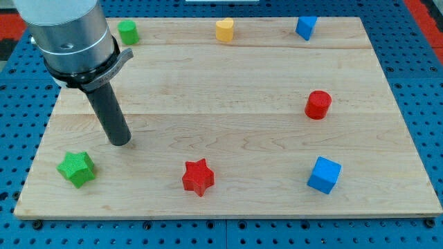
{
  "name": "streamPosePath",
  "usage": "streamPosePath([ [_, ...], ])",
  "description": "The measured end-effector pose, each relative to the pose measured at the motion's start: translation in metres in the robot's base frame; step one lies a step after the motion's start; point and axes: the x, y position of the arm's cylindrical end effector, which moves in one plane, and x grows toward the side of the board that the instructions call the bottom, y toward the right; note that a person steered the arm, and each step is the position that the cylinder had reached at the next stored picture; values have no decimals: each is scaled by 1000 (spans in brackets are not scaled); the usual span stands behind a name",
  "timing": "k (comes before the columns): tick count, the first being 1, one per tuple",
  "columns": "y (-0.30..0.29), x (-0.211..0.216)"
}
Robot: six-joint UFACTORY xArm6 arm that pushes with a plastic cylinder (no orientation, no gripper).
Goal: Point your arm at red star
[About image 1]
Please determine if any red cylinder block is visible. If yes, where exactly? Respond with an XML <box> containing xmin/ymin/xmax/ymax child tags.
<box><xmin>305</xmin><ymin>90</ymin><xmax>332</xmax><ymax>120</ymax></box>

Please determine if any green star block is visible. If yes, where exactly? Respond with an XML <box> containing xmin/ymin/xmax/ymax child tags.
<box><xmin>56</xmin><ymin>151</ymin><xmax>96</xmax><ymax>188</ymax></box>

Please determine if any blue cube block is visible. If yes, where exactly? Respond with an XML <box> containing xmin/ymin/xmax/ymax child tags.
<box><xmin>307</xmin><ymin>156</ymin><xmax>342</xmax><ymax>194</ymax></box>

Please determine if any wooden board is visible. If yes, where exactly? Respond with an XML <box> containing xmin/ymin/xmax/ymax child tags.
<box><xmin>14</xmin><ymin>17</ymin><xmax>442</xmax><ymax>220</ymax></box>

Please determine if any green cylinder block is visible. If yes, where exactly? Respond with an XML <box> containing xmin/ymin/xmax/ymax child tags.
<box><xmin>117</xmin><ymin>19</ymin><xmax>139</xmax><ymax>45</ymax></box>

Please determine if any yellow heart block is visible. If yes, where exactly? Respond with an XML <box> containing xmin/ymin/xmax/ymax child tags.
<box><xmin>215</xmin><ymin>17</ymin><xmax>235</xmax><ymax>42</ymax></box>

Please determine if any black and grey clamp ring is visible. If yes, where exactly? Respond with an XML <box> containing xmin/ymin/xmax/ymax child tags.
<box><xmin>43</xmin><ymin>35</ymin><xmax>134</xmax><ymax>93</ymax></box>

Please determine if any red star block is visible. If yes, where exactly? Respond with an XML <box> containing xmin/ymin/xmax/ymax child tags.
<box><xmin>182</xmin><ymin>158</ymin><xmax>215</xmax><ymax>197</ymax></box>

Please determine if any black cylindrical pointer tool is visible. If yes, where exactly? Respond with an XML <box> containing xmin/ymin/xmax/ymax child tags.
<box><xmin>87</xmin><ymin>82</ymin><xmax>132</xmax><ymax>146</ymax></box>

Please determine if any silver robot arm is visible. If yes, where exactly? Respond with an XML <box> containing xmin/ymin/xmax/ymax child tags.
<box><xmin>13</xmin><ymin>0</ymin><xmax>114</xmax><ymax>74</ymax></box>

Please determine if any blue triangular prism block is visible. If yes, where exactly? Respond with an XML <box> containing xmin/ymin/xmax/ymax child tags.
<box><xmin>295</xmin><ymin>16</ymin><xmax>318</xmax><ymax>41</ymax></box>

